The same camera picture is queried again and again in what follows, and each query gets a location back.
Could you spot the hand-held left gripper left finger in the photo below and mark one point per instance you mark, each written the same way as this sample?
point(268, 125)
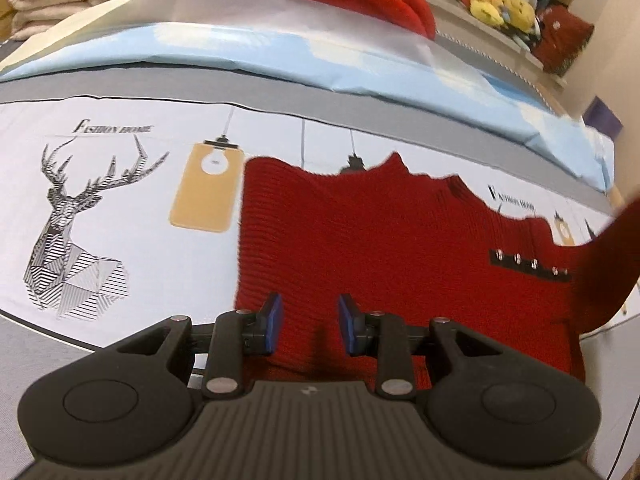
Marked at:
point(272, 322)

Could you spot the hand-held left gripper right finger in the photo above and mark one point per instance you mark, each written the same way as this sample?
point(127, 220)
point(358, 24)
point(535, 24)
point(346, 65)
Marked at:
point(349, 325)

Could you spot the red knit sweater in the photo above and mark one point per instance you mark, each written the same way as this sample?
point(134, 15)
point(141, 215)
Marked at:
point(400, 240)

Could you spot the deer printed bed sheet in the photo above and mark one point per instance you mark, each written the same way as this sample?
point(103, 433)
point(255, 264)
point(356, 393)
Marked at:
point(150, 185)

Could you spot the light blue sheet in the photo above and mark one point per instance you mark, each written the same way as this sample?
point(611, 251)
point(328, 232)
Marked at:
point(250, 50)

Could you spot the white window sill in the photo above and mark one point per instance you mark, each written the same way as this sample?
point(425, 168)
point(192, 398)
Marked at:
point(452, 15)

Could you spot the purple bag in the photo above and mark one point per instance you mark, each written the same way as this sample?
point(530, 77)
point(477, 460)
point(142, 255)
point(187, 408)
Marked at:
point(605, 117)

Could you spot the dark red cushion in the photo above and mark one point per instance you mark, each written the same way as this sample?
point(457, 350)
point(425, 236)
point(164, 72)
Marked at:
point(562, 40)

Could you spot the yellow round plush toy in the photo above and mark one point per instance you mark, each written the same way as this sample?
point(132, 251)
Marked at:
point(520, 10)

